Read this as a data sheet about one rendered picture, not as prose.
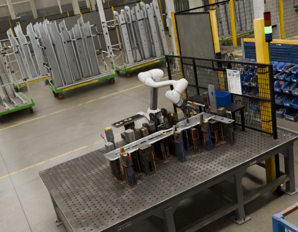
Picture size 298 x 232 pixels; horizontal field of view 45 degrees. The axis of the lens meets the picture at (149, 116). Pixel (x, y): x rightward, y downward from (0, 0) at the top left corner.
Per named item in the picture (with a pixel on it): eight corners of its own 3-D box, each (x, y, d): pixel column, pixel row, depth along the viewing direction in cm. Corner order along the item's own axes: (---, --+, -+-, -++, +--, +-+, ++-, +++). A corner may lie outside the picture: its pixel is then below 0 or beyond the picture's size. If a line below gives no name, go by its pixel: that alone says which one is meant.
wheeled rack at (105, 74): (57, 100, 1012) (40, 38, 953) (50, 94, 1099) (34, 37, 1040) (119, 82, 1080) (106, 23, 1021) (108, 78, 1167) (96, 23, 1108)
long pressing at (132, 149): (112, 162, 350) (111, 160, 349) (102, 155, 368) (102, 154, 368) (216, 116, 413) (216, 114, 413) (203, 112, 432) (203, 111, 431)
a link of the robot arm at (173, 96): (175, 105, 392) (183, 95, 392) (165, 97, 387) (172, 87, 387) (172, 103, 402) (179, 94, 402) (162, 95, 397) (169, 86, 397)
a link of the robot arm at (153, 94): (143, 121, 480) (157, 116, 491) (151, 127, 469) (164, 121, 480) (144, 69, 438) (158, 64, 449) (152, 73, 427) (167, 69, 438)
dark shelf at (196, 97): (232, 113, 408) (232, 111, 407) (183, 101, 482) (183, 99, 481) (245, 107, 418) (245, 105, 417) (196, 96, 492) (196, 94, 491)
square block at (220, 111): (224, 138, 420) (220, 110, 408) (219, 137, 427) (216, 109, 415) (229, 136, 424) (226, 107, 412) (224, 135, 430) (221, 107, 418)
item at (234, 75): (242, 95, 416) (239, 70, 406) (228, 93, 435) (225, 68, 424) (243, 95, 417) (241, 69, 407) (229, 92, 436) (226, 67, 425)
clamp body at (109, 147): (114, 176, 382) (106, 146, 370) (109, 173, 391) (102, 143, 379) (122, 173, 386) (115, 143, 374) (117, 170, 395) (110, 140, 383)
